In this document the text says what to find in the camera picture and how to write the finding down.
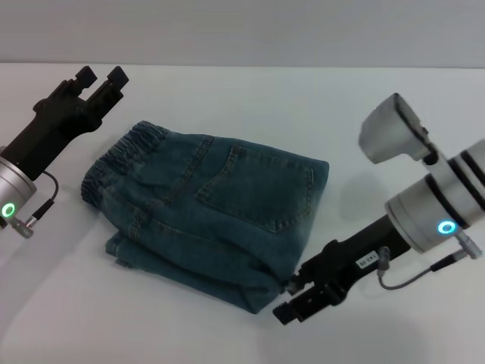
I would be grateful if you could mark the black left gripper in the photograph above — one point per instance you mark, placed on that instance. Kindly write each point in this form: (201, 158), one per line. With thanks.
(57, 125)

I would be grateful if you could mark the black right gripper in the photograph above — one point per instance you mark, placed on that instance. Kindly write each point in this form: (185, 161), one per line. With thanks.
(352, 261)

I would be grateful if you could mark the blue denim shorts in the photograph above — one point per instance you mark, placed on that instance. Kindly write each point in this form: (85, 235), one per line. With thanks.
(212, 212)

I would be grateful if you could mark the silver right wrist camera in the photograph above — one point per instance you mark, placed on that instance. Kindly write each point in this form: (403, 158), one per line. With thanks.
(390, 132)

